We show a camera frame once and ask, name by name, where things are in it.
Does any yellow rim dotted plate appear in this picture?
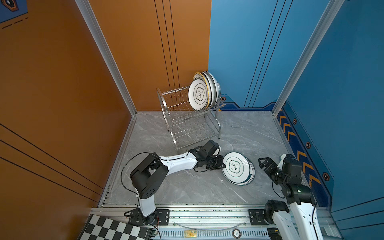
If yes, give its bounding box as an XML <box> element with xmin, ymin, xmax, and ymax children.
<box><xmin>189</xmin><ymin>72</ymin><xmax>216</xmax><ymax>111</ymax></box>

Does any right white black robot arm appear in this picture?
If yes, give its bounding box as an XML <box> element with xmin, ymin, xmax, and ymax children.
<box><xmin>258</xmin><ymin>154</ymin><xmax>324</xmax><ymax>240</ymax></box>

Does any aluminium front rail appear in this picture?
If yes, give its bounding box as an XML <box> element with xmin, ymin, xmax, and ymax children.
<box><xmin>89</xmin><ymin>203</ymin><xmax>340</xmax><ymax>240</ymax></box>

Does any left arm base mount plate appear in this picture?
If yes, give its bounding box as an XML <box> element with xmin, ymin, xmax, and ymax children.
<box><xmin>125</xmin><ymin>208</ymin><xmax>170</xmax><ymax>226</ymax></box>

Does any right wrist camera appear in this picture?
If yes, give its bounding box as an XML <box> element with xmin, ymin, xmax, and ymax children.
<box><xmin>278</xmin><ymin>154</ymin><xmax>288</xmax><ymax>170</ymax></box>

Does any black white checkerboard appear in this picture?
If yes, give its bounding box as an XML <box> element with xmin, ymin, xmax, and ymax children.
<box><xmin>78</xmin><ymin>215</ymin><xmax>153</xmax><ymax>240</ymax></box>

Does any white plate grey pattern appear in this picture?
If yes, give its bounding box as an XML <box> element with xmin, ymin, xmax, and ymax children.
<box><xmin>222</xmin><ymin>152</ymin><xmax>247</xmax><ymax>185</ymax></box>
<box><xmin>188</xmin><ymin>79</ymin><xmax>208</xmax><ymax>111</ymax></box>

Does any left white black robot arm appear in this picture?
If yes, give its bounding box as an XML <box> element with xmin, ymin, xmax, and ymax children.
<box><xmin>130</xmin><ymin>140</ymin><xmax>226</xmax><ymax>217</ymax></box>

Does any chrome wire dish rack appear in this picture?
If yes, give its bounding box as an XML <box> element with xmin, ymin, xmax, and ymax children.
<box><xmin>157</xmin><ymin>87</ymin><xmax>225</xmax><ymax>151</ymax></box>

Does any large white plate black rim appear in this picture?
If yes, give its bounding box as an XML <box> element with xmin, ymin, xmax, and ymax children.
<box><xmin>202</xmin><ymin>71</ymin><xmax>221</xmax><ymax>107</ymax></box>

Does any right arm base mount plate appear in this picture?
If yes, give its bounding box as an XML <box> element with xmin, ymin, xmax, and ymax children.
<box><xmin>248</xmin><ymin>209</ymin><xmax>269</xmax><ymax>226</ymax></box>

